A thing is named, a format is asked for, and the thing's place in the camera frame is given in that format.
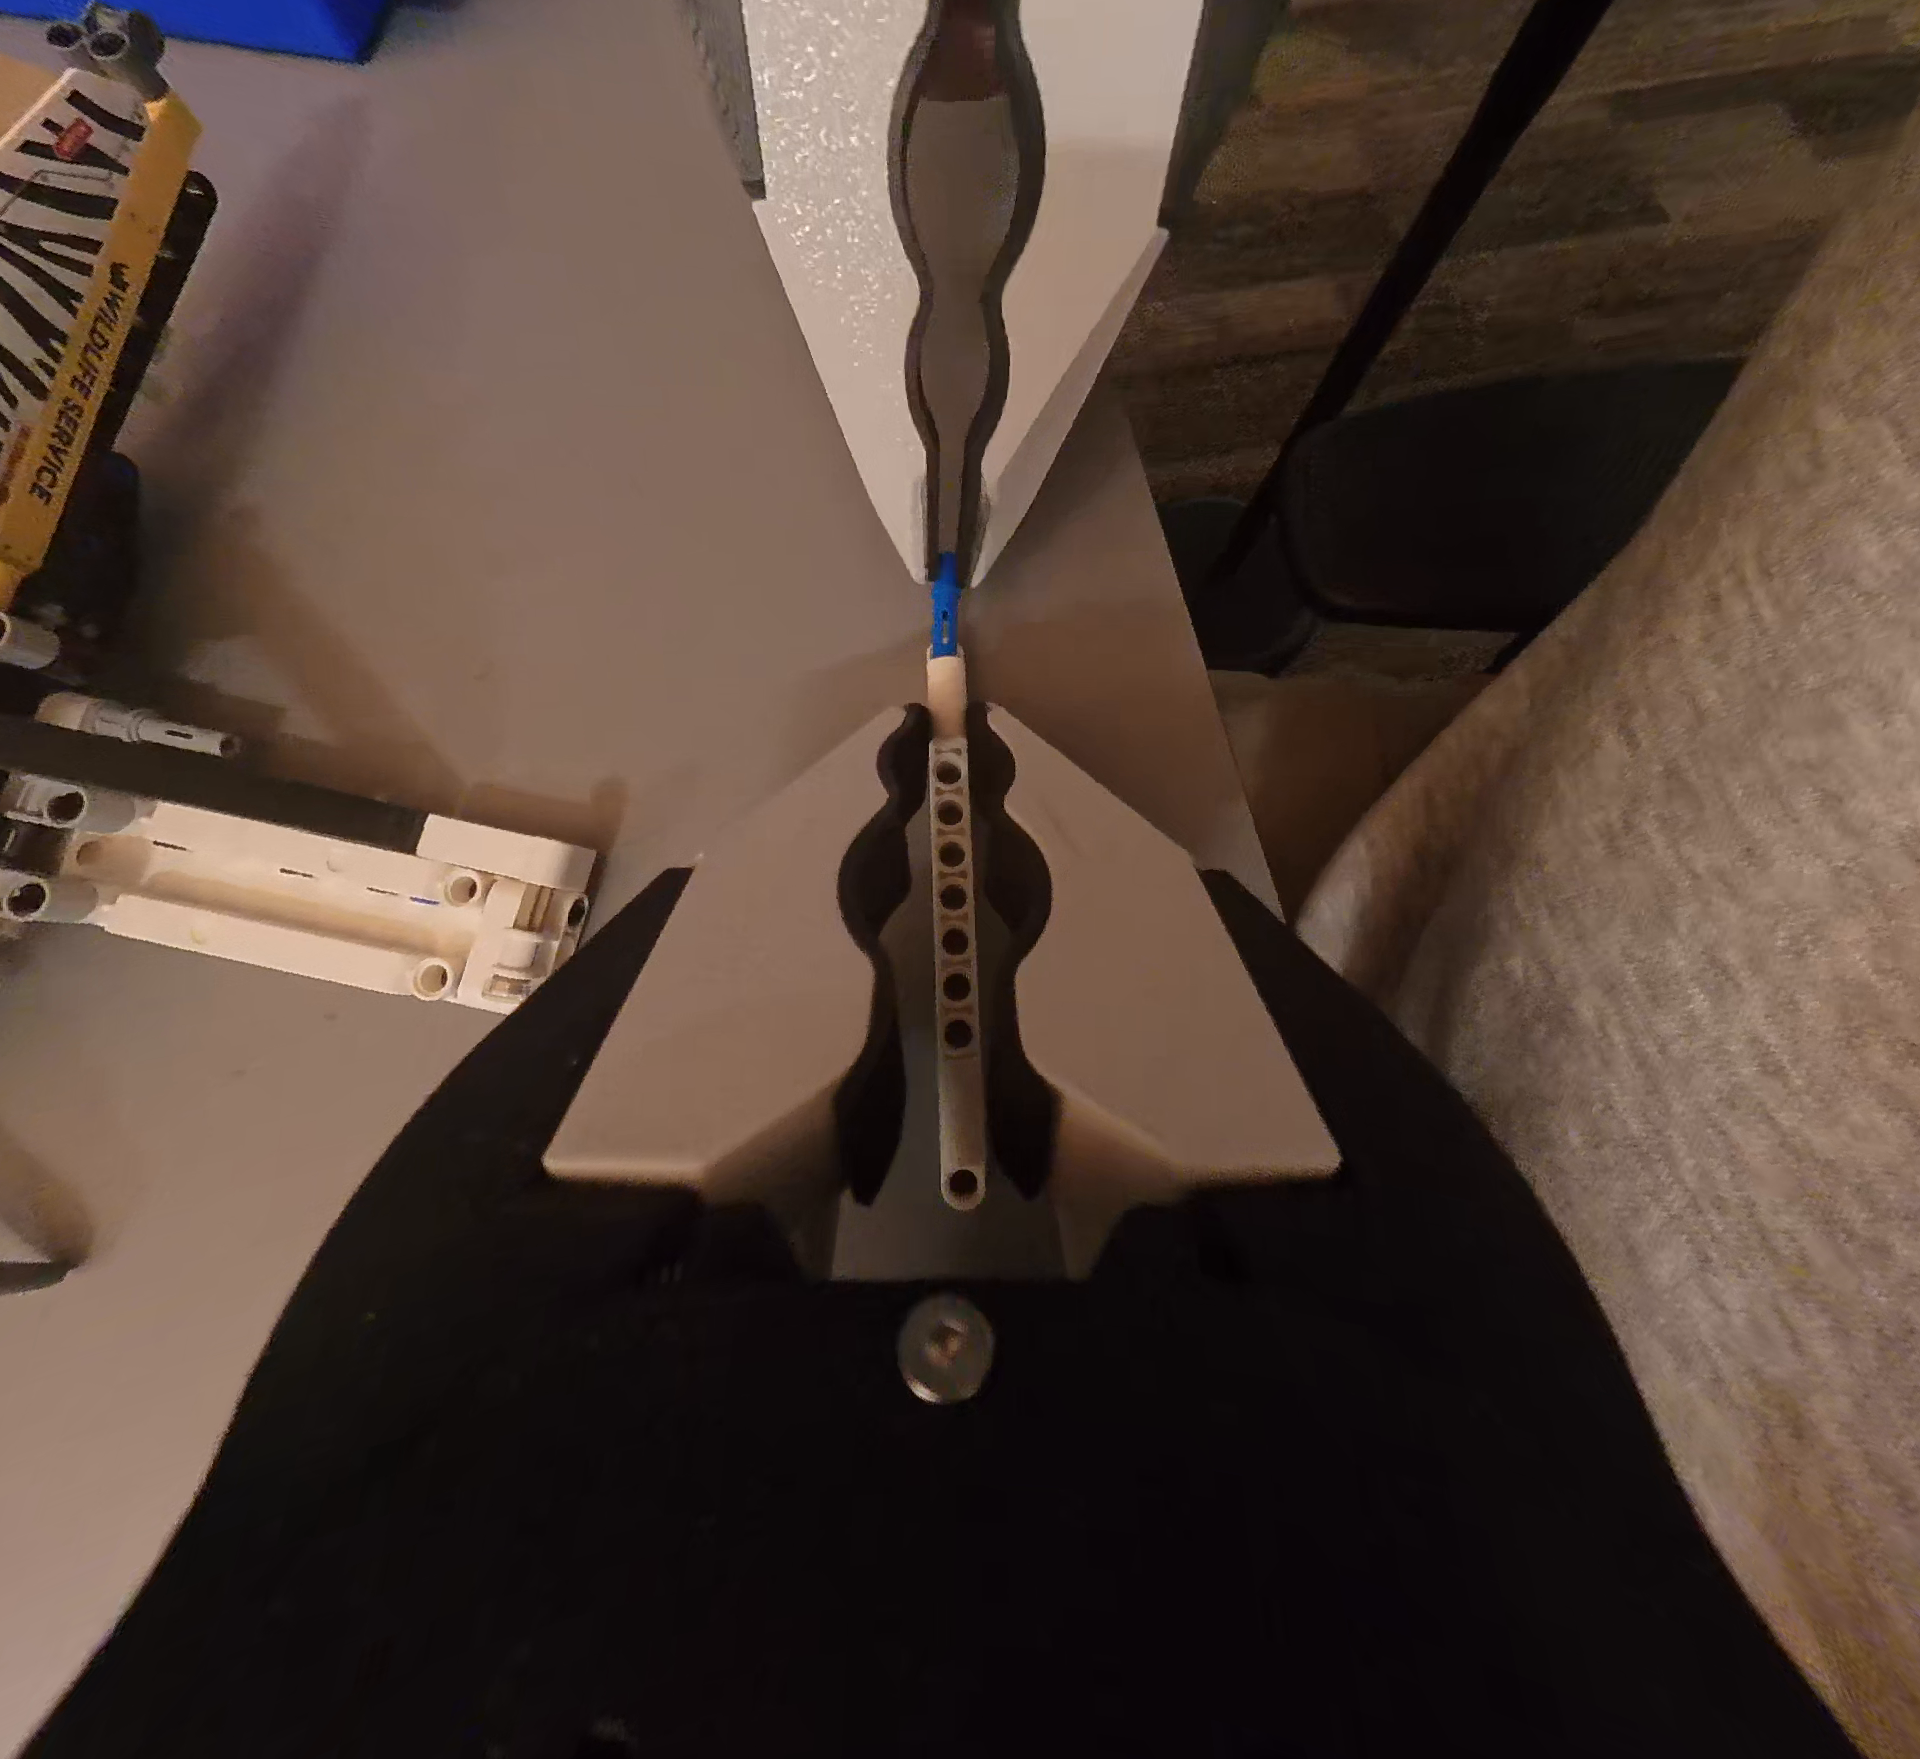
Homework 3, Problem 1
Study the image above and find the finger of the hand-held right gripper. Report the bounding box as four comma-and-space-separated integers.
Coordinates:
957, 0, 1250, 587
720, 0, 947, 587

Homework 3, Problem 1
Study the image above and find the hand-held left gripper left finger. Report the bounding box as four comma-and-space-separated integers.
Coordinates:
540, 703, 922, 1206

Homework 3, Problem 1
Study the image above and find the long white lego beam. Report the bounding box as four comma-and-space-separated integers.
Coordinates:
918, 723, 992, 1213

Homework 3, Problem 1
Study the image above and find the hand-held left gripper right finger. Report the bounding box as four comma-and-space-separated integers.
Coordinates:
979, 703, 1341, 1250

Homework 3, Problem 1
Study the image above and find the white zebra lego helicopter model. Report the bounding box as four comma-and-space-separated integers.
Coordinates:
0, 0, 601, 1292

